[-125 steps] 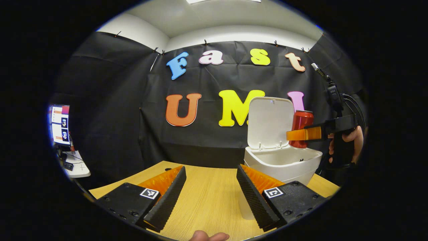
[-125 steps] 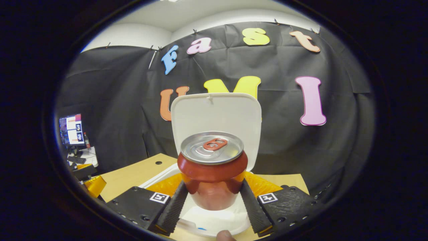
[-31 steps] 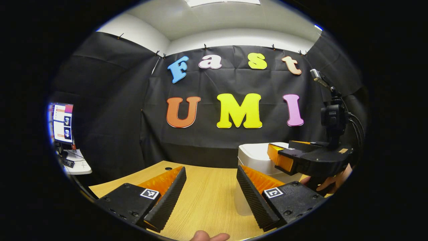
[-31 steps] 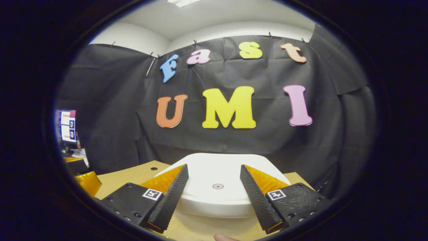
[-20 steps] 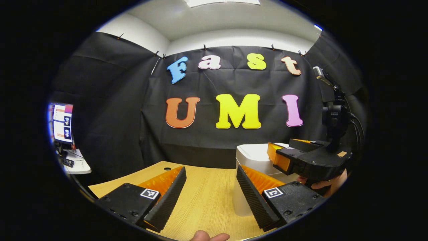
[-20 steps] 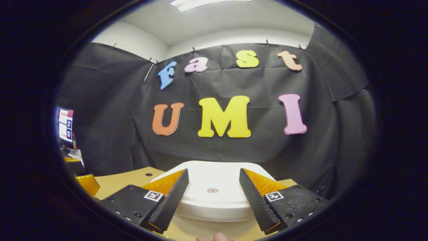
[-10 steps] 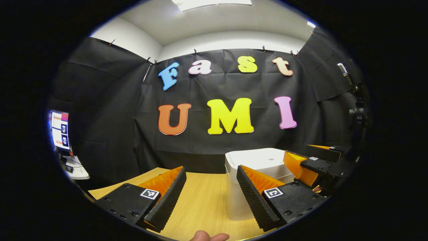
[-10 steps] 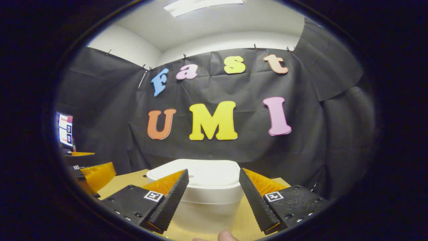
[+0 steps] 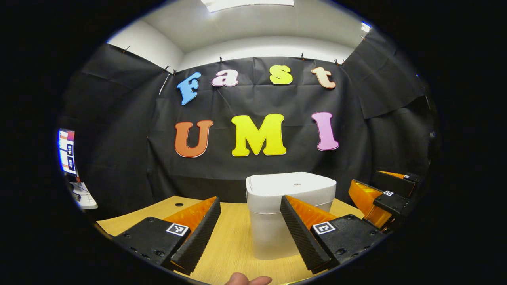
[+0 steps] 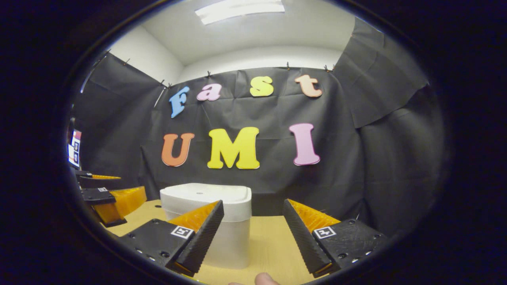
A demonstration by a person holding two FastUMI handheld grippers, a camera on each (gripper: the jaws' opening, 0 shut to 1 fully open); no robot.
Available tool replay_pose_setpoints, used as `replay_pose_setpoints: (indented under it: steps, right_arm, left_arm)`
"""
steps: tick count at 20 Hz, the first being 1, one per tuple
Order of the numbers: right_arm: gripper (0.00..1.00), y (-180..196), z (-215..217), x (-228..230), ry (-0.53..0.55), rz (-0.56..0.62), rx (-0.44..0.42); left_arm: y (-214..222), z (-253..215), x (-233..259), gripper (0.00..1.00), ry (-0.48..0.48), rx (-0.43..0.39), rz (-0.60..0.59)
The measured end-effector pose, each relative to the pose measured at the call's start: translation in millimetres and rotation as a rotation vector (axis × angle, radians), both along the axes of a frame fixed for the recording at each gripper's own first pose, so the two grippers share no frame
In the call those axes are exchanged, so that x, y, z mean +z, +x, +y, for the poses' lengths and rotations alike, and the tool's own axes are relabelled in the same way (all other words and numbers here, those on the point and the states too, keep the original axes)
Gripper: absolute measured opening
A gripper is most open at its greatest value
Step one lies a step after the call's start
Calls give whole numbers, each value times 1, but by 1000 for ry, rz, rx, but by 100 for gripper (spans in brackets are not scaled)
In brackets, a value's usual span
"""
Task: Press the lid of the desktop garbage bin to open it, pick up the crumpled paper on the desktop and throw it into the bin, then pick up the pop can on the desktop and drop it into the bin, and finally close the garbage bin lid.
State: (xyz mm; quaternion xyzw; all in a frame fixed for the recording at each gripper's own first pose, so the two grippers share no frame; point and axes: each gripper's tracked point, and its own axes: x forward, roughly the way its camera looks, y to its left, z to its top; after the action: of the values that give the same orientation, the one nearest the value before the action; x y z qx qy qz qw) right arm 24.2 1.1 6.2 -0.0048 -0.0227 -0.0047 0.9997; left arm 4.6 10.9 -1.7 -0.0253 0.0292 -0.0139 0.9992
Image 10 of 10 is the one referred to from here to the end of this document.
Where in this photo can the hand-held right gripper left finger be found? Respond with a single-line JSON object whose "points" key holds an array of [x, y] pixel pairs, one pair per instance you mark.
{"points": [[200, 239]]}

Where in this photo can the black backdrop cloth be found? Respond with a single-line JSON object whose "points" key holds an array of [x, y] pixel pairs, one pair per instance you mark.
{"points": [[356, 158]]}

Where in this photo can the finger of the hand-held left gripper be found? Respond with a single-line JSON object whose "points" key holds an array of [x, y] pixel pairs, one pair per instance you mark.
{"points": [[99, 183], [119, 202]]}

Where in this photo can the white desktop garbage bin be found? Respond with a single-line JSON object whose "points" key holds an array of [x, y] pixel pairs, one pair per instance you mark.
{"points": [[206, 198]]}

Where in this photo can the ceiling light panel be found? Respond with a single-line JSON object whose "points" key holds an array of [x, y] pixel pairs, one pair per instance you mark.
{"points": [[239, 10]]}

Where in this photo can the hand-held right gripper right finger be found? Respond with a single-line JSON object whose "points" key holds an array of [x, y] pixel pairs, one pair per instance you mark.
{"points": [[303, 237]]}

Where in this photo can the wooden desktop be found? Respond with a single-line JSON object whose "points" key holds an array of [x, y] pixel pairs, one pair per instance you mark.
{"points": [[273, 245]]}

